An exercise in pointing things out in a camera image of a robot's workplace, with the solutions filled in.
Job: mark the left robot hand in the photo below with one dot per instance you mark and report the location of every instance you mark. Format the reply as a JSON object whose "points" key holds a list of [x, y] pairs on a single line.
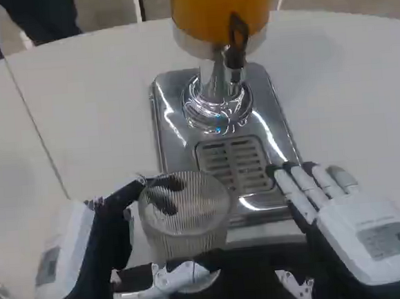
{"points": [[91, 262]]}

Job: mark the black tap lever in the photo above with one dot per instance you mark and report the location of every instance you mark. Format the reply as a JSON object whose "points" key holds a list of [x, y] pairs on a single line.
{"points": [[235, 32]]}

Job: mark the steel drip tray grid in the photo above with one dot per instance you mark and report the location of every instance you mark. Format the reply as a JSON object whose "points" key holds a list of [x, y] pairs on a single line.
{"points": [[236, 164]]}

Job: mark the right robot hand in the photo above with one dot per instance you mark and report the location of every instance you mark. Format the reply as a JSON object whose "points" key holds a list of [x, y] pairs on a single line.
{"points": [[352, 241]]}

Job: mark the person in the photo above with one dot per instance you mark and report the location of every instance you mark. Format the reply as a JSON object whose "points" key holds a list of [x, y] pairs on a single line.
{"points": [[44, 16]]}

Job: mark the clear ribbed glass cup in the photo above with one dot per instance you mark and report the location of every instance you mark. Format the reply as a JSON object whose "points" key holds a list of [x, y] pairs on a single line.
{"points": [[193, 235]]}

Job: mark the orange juice drink dispenser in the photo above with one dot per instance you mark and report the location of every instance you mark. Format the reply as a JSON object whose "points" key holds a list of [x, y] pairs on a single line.
{"points": [[210, 10]]}

